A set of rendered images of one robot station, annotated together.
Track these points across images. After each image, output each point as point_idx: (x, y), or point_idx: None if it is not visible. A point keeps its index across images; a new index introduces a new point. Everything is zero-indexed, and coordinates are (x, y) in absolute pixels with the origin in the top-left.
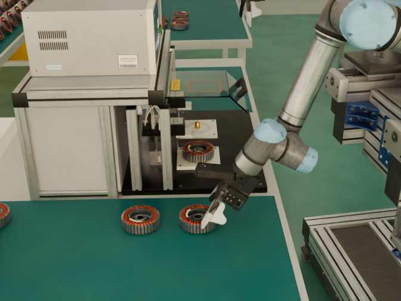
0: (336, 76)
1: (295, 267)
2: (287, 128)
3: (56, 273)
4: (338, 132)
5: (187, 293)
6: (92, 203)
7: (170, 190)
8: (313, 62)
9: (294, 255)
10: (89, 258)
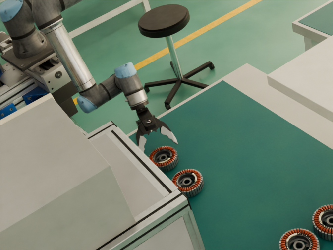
0: None
1: (174, 107)
2: (97, 86)
3: (273, 185)
4: None
5: (232, 126)
6: None
7: None
8: (70, 39)
9: (163, 113)
10: (245, 182)
